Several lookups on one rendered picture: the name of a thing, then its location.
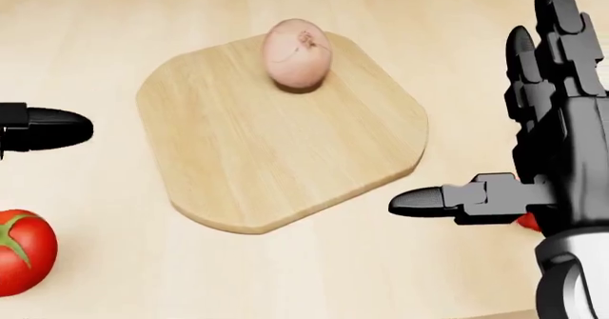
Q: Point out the pale pink onion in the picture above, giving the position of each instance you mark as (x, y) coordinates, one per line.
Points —
(296, 53)

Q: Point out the light wooden cutting board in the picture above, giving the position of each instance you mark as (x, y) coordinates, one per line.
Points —
(280, 133)

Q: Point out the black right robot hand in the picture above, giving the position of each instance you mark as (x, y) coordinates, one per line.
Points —
(575, 147)

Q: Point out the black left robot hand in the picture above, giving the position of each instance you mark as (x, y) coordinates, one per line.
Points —
(43, 129)

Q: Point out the red bell pepper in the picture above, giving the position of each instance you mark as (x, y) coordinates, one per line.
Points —
(529, 221)

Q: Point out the red tomato with green stem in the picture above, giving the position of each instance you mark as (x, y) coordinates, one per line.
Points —
(24, 251)

